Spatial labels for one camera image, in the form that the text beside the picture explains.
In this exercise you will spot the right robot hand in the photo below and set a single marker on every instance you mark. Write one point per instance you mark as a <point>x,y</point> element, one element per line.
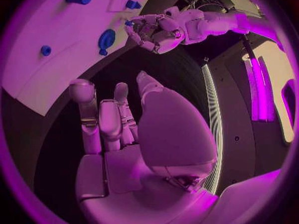
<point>177,130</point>

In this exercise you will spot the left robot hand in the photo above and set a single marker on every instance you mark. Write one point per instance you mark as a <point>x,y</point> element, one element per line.
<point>163,29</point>

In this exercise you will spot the short blue peg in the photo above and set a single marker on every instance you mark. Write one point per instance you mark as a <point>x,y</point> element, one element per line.
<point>129,23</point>

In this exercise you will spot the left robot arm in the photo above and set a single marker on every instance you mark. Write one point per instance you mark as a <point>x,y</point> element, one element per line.
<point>222,26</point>

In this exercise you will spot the white task board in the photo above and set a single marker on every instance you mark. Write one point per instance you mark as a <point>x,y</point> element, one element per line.
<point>58,74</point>

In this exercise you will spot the blue plug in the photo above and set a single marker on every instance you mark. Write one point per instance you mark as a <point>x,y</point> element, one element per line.
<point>132,4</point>
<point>45,50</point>

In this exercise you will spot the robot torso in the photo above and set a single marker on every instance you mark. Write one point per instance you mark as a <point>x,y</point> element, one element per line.
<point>233,134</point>

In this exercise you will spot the blue gear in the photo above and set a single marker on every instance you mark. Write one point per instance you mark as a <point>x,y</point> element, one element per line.
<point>107,39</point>

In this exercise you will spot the glowing light bar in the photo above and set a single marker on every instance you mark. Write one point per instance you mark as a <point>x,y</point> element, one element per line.
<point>259,89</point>

